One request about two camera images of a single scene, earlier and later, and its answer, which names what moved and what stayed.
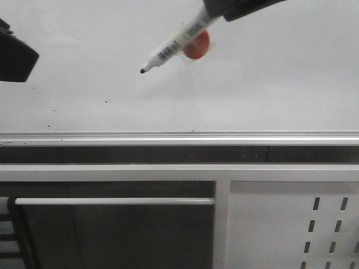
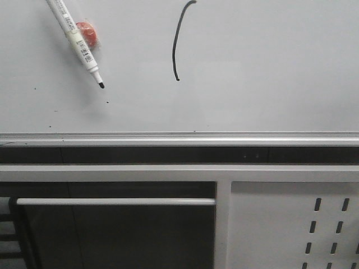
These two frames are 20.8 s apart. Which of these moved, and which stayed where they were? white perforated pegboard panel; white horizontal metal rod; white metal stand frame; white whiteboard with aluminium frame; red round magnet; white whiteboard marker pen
Moved: red round magnet; white whiteboard marker pen
Stayed: white perforated pegboard panel; white whiteboard with aluminium frame; white horizontal metal rod; white metal stand frame
